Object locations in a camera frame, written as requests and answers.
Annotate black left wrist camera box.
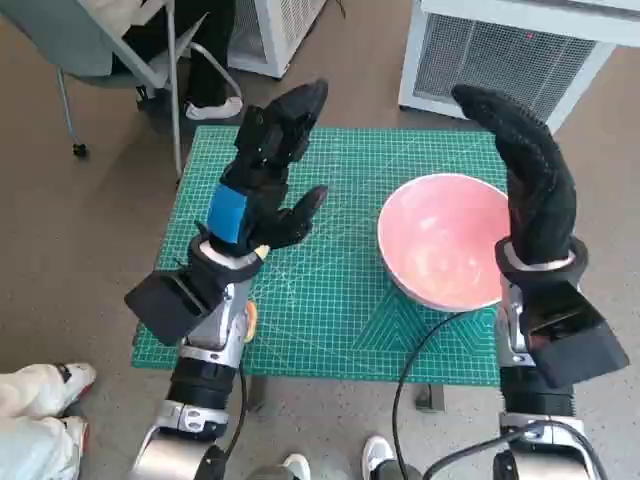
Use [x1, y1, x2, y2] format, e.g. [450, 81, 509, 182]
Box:
[123, 269, 221, 346]

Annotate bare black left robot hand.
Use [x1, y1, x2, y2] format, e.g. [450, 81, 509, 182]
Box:
[192, 78, 330, 261]

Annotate large white vented appliance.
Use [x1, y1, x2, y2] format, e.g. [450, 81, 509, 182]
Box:
[397, 0, 640, 134]

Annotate person's feet in white shoes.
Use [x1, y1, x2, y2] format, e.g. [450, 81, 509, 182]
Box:
[252, 434, 421, 480]

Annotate green cutting mat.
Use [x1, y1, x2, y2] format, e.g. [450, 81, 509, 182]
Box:
[130, 125, 511, 386]

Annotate small white vented appliance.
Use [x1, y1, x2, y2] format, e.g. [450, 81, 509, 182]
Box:
[227, 0, 329, 79]

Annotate grey office chair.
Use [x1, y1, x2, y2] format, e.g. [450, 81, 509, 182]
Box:
[0, 0, 241, 181]

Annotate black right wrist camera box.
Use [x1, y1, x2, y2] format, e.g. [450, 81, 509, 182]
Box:
[519, 279, 630, 390]

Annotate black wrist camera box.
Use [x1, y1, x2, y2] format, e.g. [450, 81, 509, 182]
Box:
[123, 269, 221, 346]
[519, 279, 630, 390]

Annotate striped toy bread loaf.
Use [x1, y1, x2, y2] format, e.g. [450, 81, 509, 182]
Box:
[244, 299, 260, 344]

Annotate person in white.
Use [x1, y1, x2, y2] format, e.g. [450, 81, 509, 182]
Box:
[0, 362, 97, 480]

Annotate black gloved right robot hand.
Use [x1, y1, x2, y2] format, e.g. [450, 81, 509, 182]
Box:
[451, 83, 579, 266]

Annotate long black robot cable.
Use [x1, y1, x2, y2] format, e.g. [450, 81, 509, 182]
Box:
[392, 302, 504, 480]

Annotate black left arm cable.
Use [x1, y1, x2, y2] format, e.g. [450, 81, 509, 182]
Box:
[214, 369, 250, 461]

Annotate seated person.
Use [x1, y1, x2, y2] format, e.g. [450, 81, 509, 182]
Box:
[112, 0, 245, 121]

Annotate black table leg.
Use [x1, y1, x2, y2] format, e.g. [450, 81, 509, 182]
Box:
[244, 377, 269, 414]
[414, 384, 446, 412]

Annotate pink bowl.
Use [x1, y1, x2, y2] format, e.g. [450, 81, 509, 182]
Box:
[377, 173, 514, 314]

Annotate looped black right arm cable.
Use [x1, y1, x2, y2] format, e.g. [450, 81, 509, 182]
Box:
[422, 422, 609, 480]

